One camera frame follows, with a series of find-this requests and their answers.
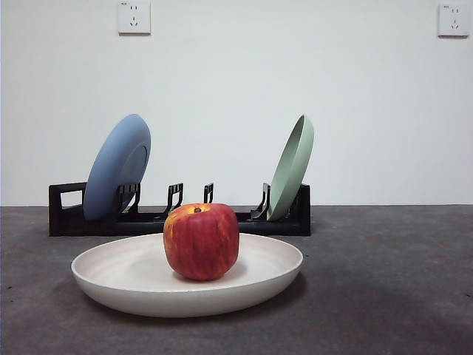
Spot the black plate rack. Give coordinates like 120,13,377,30
48,180,312,237

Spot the green plate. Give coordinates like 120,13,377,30
268,113,316,222

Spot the blue plate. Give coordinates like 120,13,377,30
83,113,152,222

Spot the cream yellow plate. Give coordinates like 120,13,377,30
71,231,304,318

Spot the red apple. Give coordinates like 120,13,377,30
163,202,240,281

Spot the white wall socket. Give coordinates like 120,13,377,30
118,0,152,36
438,3,466,38

